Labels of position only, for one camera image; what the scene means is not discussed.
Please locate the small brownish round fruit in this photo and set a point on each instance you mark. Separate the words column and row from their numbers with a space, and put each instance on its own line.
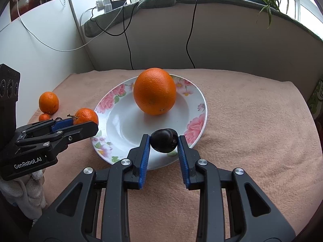
column 44, row 117

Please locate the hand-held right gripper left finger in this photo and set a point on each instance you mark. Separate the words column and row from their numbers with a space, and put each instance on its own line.
column 145, row 156

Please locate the dark plum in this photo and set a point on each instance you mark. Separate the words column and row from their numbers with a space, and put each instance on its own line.
column 164, row 141

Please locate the person's left hand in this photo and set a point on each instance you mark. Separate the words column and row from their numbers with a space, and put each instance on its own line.
column 27, row 191

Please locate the black power adapter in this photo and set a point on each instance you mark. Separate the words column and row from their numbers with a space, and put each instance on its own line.
column 118, row 4

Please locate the white bowl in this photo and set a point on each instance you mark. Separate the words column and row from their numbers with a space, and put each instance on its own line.
column 121, row 131

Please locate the large orange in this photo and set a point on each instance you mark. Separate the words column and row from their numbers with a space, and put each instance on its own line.
column 154, row 90

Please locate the green windowsill cloth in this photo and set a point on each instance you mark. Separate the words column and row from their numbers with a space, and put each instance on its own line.
column 156, row 1

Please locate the small orange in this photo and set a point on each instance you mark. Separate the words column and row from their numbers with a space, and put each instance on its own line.
column 48, row 102

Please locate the tangerine with stem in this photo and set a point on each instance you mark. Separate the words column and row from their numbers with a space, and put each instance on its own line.
column 87, row 114

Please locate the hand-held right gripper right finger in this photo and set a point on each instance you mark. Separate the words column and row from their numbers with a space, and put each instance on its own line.
column 183, row 156

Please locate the white power strip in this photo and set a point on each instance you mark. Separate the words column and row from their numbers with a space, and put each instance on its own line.
column 104, row 5

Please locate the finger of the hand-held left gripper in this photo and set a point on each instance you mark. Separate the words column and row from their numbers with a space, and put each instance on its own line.
column 80, row 130
column 63, row 124

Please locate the pink blanket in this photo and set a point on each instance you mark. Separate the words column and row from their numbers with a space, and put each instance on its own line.
column 252, row 131

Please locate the green printed bag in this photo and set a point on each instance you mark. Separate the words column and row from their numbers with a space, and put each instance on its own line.
column 316, row 98

